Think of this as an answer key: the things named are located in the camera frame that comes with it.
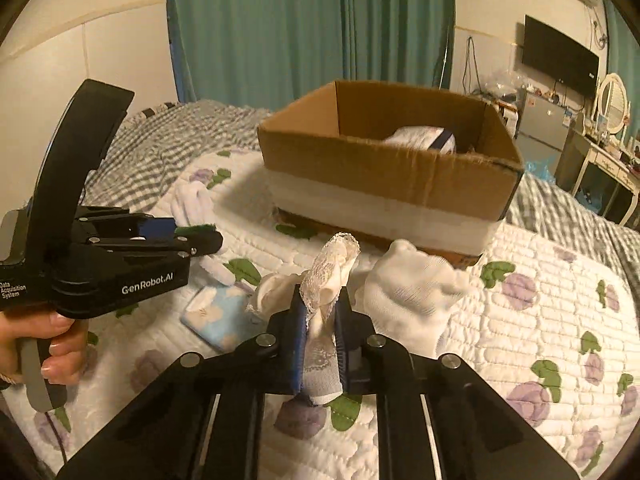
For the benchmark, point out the blue floral sock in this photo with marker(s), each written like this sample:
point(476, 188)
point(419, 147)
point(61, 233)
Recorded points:
point(220, 320)

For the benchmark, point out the brown cardboard box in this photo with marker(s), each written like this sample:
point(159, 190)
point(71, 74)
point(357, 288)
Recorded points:
point(390, 180)

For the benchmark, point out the floral quilted bedspread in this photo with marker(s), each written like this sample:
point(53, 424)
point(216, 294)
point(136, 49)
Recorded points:
point(525, 320)

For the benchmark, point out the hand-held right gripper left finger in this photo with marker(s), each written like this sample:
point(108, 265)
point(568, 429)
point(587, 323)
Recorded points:
point(298, 340)

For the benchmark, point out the white glove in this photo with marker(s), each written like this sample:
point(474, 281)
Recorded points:
point(192, 205)

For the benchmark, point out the person's left hand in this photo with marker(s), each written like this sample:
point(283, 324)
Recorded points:
point(55, 355)

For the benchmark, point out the small white sock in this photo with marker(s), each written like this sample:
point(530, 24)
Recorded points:
point(217, 272)

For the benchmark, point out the grey checked blanket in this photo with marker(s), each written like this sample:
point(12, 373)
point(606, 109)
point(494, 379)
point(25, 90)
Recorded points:
point(165, 140)

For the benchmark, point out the blue plastic bag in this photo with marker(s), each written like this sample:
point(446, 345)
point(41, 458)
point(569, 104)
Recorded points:
point(540, 170)

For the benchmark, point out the white dressing table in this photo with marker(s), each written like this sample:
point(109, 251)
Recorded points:
point(600, 170)

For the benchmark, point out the white folded cloth blue trim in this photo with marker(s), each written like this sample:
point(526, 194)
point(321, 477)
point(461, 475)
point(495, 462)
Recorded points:
point(425, 139)

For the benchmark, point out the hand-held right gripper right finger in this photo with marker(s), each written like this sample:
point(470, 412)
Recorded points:
point(341, 340)

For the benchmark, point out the grey mini fridge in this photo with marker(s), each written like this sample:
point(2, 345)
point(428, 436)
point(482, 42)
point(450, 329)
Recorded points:
point(542, 120)

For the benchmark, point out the black wall television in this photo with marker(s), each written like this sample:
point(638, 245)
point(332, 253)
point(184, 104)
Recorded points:
point(560, 55)

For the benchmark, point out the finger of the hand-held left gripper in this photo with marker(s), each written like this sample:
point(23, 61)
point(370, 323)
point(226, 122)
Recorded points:
point(200, 245)
point(150, 227)

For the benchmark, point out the white lace sock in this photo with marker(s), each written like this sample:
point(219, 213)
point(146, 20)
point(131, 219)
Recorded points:
point(327, 270)

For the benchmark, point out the white oval mirror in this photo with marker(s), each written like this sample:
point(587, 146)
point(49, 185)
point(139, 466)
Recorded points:
point(612, 102)

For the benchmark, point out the white plain sock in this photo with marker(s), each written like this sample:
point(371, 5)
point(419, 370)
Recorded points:
point(405, 295)

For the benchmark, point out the teal window curtain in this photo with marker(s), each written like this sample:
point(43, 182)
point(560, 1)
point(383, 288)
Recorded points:
point(622, 50)

